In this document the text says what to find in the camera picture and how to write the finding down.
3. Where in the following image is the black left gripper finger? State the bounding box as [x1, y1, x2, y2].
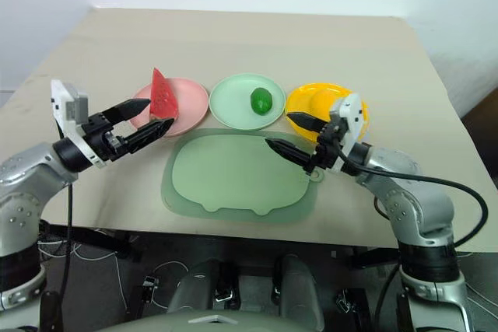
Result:
[123, 117, 174, 156]
[103, 98, 152, 125]

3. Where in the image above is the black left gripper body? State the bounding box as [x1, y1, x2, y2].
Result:
[82, 111, 132, 163]

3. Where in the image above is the beige table cover sheet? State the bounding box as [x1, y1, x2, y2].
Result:
[0, 7, 498, 253]

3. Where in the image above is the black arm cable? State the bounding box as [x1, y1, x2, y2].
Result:
[336, 145, 490, 250]
[54, 180, 75, 332]

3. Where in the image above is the light green round plate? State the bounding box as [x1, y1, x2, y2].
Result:
[209, 72, 287, 131]

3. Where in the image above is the red watermelon slice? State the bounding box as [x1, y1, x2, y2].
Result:
[147, 67, 181, 123]

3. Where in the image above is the grey robot torso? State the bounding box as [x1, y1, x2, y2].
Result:
[103, 299, 396, 332]

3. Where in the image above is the dark grey rounded shape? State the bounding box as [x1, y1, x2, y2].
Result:
[271, 253, 326, 323]
[166, 257, 235, 314]

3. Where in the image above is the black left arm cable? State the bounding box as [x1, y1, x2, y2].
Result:
[54, 180, 75, 332]

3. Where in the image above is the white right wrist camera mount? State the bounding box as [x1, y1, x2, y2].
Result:
[329, 93, 370, 159]

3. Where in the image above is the green silicone mat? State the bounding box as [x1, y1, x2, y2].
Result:
[160, 128, 326, 225]

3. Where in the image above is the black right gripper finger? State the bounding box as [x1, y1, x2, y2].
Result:
[265, 138, 314, 172]
[286, 111, 327, 135]

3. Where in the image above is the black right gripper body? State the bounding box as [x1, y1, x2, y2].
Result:
[304, 118, 351, 176]

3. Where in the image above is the yellow bowl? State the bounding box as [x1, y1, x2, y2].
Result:
[285, 82, 370, 145]

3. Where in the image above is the pink round plate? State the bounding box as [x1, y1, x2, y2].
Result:
[130, 77, 210, 138]

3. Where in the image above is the black bar under table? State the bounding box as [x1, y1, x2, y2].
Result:
[37, 221, 142, 265]

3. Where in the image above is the thin white cord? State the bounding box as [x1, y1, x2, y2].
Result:
[72, 244, 130, 312]

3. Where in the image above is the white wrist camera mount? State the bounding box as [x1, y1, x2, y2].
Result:
[49, 79, 108, 169]
[329, 93, 370, 159]

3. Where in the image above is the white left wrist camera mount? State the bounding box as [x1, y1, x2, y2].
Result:
[49, 79, 108, 169]

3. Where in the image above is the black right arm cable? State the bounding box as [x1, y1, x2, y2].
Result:
[336, 145, 490, 250]

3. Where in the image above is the green lime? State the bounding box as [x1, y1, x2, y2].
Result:
[249, 87, 273, 116]

